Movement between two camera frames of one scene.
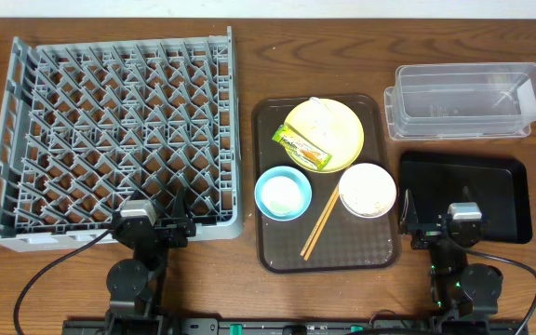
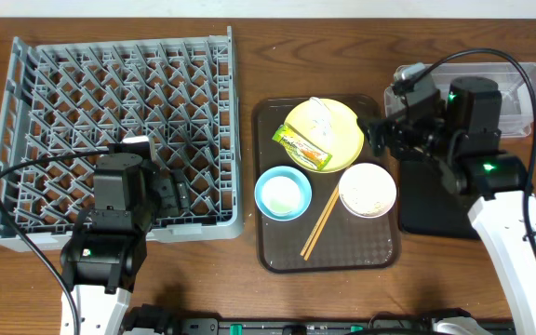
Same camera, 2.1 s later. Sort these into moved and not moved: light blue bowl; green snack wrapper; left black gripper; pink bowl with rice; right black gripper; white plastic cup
Moved: left black gripper; right black gripper
Not moved: green snack wrapper; light blue bowl; white plastic cup; pink bowl with rice
